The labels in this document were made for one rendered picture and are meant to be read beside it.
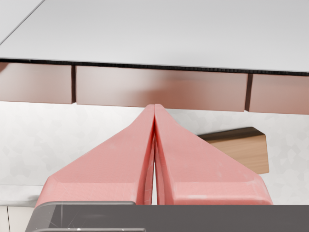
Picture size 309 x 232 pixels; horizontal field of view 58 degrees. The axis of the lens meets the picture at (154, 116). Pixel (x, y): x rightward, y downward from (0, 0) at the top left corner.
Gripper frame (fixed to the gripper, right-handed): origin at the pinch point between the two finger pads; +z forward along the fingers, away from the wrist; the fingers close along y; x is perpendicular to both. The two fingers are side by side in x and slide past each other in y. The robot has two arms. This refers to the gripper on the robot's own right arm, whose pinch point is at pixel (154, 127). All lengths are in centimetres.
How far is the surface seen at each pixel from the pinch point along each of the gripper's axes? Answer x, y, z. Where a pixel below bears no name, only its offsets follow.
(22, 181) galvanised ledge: 28.0, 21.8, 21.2
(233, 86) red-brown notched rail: 6.7, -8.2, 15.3
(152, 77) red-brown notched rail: 5.8, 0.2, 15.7
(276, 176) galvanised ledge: 27.3, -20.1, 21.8
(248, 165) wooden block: 21.8, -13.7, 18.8
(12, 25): 0.4, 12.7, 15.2
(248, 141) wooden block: 18.5, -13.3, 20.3
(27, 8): -0.9, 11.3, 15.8
